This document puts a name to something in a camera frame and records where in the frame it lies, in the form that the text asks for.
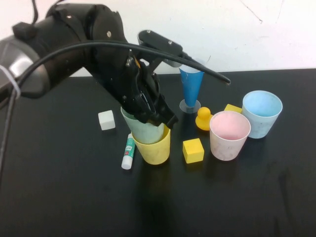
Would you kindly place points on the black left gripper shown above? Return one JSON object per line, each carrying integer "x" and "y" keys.
{"x": 128, "y": 84}

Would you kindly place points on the green plastic cup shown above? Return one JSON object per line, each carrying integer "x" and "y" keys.
{"x": 145, "y": 133}

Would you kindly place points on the pink plastic cup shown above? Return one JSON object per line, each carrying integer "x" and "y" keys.
{"x": 224, "y": 150}

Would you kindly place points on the light blue plastic cup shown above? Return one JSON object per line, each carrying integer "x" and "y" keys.
{"x": 259, "y": 128}

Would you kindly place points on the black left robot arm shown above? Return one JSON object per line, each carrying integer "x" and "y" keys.
{"x": 74, "y": 32}

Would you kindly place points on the yellow plastic cup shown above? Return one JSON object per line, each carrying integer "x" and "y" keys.
{"x": 154, "y": 153}

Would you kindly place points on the tall blue conical glass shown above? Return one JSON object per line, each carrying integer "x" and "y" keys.
{"x": 191, "y": 89}

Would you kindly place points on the green white glue stick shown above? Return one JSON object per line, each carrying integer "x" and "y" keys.
{"x": 129, "y": 150}

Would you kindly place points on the yellow rubber duck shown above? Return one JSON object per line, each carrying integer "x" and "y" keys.
{"x": 203, "y": 118}

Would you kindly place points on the white foam cube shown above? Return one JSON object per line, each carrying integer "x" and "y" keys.
{"x": 106, "y": 120}

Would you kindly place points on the yellow foam cube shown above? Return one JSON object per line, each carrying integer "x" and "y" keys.
{"x": 193, "y": 150}
{"x": 232, "y": 108}

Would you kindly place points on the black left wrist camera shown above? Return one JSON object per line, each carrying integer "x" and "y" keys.
{"x": 158, "y": 40}

